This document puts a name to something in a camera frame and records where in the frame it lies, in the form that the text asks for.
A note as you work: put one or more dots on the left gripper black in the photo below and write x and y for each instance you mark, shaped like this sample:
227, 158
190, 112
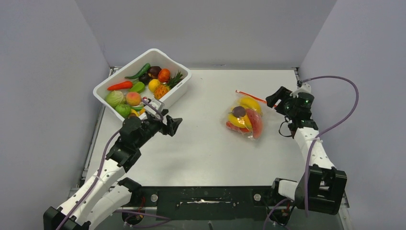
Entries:
172, 123

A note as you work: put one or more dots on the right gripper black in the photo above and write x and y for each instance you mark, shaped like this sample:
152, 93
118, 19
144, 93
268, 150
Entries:
282, 94

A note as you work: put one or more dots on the yellow banana bunch toy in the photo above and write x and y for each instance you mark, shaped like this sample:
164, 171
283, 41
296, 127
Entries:
251, 103

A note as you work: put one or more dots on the clear zip bag red zipper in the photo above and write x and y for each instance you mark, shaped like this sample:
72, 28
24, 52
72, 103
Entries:
270, 118

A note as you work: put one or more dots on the dark purple plum toy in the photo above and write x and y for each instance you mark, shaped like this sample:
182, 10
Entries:
238, 111

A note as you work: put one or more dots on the red chili pepper toy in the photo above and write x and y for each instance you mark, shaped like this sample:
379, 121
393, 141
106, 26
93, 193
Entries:
232, 127

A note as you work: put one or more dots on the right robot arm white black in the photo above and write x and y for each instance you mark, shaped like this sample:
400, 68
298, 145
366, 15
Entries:
322, 185

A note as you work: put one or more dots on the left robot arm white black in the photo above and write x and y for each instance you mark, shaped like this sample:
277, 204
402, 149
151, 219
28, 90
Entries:
108, 190

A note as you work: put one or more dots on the pineapple toy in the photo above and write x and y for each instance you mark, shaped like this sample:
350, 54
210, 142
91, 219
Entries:
164, 88

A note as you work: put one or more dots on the yellow lemon toy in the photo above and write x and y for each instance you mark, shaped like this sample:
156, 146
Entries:
153, 85

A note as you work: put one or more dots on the peach toy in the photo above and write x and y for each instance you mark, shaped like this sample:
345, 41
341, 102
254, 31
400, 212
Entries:
133, 99

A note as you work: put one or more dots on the green mango toy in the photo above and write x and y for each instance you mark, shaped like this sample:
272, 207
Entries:
138, 87

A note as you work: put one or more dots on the orange tomato toy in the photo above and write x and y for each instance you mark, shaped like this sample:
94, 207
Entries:
164, 76

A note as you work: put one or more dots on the green cabbage toy lower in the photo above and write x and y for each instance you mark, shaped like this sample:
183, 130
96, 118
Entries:
123, 110

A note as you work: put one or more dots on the green cabbage toy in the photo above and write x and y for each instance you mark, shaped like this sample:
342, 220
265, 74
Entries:
123, 110
114, 98

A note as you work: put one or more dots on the dark mangosteen toy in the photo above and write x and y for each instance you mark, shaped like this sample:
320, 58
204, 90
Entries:
145, 79

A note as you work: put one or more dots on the dark eggplant toy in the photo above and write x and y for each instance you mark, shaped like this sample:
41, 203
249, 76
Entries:
154, 71

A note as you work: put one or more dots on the orange carrot toy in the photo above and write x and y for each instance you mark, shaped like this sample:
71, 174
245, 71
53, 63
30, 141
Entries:
121, 86

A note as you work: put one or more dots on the green cucumber toy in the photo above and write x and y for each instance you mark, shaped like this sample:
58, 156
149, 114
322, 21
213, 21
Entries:
141, 72

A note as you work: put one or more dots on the green cabbage toy upper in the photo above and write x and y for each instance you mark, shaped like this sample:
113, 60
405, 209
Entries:
114, 98

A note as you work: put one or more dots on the white plastic bin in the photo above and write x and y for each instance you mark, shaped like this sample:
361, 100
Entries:
155, 57

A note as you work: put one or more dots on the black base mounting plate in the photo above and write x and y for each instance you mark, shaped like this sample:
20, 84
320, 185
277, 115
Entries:
213, 202

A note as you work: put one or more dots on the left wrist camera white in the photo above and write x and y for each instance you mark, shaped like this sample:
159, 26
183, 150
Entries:
153, 107

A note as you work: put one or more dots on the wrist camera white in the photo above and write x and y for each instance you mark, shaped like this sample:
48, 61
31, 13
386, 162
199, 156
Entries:
305, 87
153, 107

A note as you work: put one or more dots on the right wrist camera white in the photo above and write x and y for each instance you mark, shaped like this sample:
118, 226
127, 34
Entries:
305, 87

